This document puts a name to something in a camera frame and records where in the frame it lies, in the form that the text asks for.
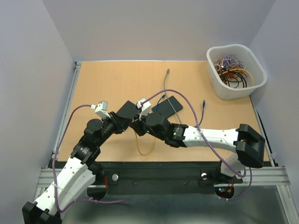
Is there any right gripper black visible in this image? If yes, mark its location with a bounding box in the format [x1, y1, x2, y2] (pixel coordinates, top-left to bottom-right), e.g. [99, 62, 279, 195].
[131, 109, 166, 140]

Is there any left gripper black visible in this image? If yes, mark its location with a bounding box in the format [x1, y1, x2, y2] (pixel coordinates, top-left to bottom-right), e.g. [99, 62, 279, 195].
[97, 111, 133, 147]

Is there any yellow ethernet cable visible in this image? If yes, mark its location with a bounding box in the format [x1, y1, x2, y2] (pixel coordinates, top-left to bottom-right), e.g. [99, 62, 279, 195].
[135, 132, 157, 156]

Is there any blue ethernet cable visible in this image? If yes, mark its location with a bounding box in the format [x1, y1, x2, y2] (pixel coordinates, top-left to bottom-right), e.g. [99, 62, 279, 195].
[156, 94, 206, 124]

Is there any grey ethernet cable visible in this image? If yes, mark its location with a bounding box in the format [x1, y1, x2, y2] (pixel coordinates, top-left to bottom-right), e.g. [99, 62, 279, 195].
[163, 69, 184, 126]

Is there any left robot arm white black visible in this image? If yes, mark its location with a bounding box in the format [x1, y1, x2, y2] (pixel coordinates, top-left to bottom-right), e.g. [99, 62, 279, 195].
[22, 109, 137, 224]

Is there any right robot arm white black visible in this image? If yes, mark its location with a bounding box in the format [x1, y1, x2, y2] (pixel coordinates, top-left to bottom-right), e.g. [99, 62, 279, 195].
[130, 112, 265, 182]

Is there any white plastic bin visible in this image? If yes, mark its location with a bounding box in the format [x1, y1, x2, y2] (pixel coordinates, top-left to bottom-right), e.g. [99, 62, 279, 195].
[206, 44, 267, 100]

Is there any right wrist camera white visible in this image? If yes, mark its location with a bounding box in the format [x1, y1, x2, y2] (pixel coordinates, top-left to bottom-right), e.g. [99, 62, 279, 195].
[136, 98, 151, 120]

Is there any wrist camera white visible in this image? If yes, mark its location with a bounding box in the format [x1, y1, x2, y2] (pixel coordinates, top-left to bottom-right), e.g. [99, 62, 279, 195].
[136, 98, 151, 120]
[95, 101, 111, 119]

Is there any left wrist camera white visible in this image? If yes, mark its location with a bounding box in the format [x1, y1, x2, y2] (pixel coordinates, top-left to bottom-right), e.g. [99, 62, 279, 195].
[95, 101, 111, 119]

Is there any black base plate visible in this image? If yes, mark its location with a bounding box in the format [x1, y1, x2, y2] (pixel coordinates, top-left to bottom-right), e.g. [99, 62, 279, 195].
[86, 161, 243, 196]

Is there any aluminium frame rail left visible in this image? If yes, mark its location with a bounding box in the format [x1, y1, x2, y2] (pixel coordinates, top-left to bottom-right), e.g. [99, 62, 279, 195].
[47, 62, 82, 168]

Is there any aluminium frame rail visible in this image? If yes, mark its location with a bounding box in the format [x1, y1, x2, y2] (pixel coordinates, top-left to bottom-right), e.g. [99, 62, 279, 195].
[37, 167, 291, 188]
[47, 62, 82, 168]

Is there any tangle of coloured wires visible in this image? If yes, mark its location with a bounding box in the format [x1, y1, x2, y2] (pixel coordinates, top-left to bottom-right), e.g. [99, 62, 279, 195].
[214, 53, 255, 89]

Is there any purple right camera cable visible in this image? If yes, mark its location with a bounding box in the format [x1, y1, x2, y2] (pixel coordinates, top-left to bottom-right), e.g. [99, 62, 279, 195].
[141, 89, 253, 202]

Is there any aluminium frame rail front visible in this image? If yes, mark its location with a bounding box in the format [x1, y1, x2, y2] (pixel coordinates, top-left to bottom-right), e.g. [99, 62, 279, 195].
[37, 167, 291, 188]

